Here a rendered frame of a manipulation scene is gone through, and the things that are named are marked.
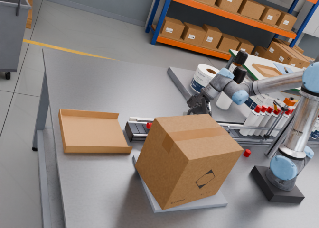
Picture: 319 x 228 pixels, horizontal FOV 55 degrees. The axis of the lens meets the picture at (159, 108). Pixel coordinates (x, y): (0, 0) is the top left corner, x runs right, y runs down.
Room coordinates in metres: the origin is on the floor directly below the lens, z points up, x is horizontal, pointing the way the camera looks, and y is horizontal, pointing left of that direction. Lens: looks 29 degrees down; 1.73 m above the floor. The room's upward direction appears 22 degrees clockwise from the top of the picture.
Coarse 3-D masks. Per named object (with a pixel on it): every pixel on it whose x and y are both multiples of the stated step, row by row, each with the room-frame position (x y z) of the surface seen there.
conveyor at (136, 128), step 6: (132, 126) 1.25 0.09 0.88; (138, 126) 1.27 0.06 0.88; (144, 126) 1.29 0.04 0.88; (132, 132) 1.20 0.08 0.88; (138, 132) 1.22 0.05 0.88; (144, 132) 1.24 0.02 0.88; (234, 132) 1.60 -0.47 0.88; (252, 138) 1.62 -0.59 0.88; (258, 138) 1.65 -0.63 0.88; (270, 138) 1.71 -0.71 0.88; (318, 138) 2.00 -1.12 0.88
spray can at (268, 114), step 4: (268, 108) 1.68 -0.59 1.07; (272, 108) 1.68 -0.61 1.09; (268, 112) 1.67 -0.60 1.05; (264, 116) 1.67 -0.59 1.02; (268, 116) 1.66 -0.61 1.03; (264, 120) 1.66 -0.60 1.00; (260, 124) 1.66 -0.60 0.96; (264, 124) 1.67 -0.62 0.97; (256, 132) 1.66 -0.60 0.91; (260, 132) 1.67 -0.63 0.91
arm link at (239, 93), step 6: (228, 84) 1.41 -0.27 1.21; (234, 84) 1.41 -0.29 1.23; (240, 84) 1.45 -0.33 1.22; (228, 90) 1.39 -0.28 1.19; (234, 90) 1.39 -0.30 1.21; (240, 90) 1.39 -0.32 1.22; (246, 90) 1.43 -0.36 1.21; (228, 96) 1.40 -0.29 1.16; (234, 96) 1.37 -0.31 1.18; (240, 96) 1.36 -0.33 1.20; (246, 96) 1.37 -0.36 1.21; (240, 102) 1.36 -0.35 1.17
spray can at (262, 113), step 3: (264, 105) 1.67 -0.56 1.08; (264, 108) 1.64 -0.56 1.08; (261, 111) 1.65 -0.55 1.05; (264, 111) 1.65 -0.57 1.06; (261, 114) 1.63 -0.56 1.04; (264, 114) 1.65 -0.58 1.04; (258, 117) 1.64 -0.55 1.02; (261, 117) 1.64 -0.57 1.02; (258, 120) 1.63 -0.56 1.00; (261, 120) 1.64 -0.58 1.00; (255, 123) 1.63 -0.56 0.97; (258, 123) 1.64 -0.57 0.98; (255, 126) 1.64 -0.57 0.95; (252, 129) 1.63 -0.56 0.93; (255, 129) 1.64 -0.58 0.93; (249, 132) 1.64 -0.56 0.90; (252, 132) 1.64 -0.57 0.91; (249, 135) 1.63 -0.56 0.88; (252, 135) 1.65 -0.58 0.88
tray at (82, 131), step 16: (64, 112) 1.18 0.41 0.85; (80, 112) 1.22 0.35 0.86; (96, 112) 1.26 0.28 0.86; (112, 112) 1.31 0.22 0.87; (64, 128) 1.09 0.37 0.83; (80, 128) 1.13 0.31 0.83; (96, 128) 1.18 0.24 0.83; (112, 128) 1.23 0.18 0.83; (64, 144) 0.97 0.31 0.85; (80, 144) 1.03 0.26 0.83; (96, 144) 1.08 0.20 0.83; (112, 144) 1.12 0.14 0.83
